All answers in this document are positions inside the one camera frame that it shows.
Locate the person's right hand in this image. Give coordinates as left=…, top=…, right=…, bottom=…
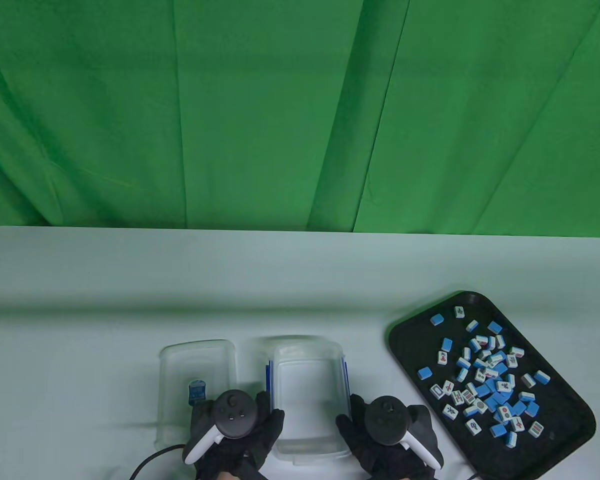
left=336, top=394, right=444, bottom=480

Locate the black left controller cable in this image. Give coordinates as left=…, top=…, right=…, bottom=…
left=130, top=444, right=187, bottom=480

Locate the black right hand controller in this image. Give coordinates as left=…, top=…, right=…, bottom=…
left=367, top=396, right=444, bottom=470

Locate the pile of blue mahjong tiles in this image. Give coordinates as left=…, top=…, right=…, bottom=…
left=417, top=306, right=552, bottom=448

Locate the black hand controller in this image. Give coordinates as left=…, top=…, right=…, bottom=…
left=367, top=396, right=444, bottom=470
left=182, top=390, right=260, bottom=465

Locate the clear box with blue latches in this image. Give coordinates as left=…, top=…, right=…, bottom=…
left=265, top=336, right=352, bottom=462

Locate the black left hand controller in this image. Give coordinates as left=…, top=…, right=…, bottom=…
left=182, top=390, right=260, bottom=465

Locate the person's left hand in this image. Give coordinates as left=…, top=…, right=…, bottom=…
left=187, top=390, right=286, bottom=480

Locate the clear plastic lid blue label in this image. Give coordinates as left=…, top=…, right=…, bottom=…
left=159, top=340, right=238, bottom=449

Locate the black plastic tray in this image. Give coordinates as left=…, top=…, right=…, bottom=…
left=388, top=291, right=597, bottom=480

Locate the green backdrop cloth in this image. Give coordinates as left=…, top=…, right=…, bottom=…
left=0, top=0, right=600, bottom=239

